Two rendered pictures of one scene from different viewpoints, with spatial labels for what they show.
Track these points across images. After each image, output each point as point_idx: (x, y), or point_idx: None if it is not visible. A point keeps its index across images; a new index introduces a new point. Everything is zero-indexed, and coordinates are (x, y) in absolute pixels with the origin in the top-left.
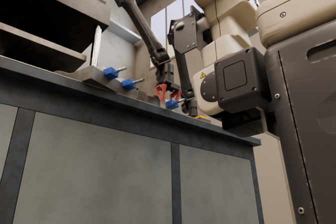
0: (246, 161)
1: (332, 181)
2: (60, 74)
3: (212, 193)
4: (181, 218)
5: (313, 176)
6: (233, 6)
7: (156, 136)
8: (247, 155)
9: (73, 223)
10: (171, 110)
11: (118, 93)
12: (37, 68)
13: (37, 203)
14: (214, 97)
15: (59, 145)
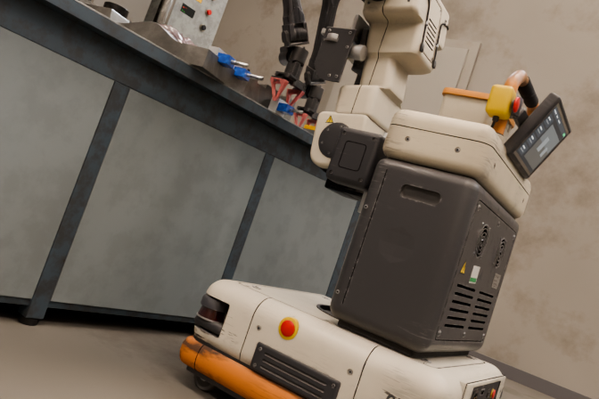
0: None
1: (365, 282)
2: (168, 52)
3: (291, 225)
4: (244, 242)
5: (356, 274)
6: (400, 52)
7: (250, 142)
8: None
9: (138, 216)
10: (282, 117)
11: (225, 85)
12: (147, 41)
13: (111, 189)
14: (330, 153)
15: (143, 132)
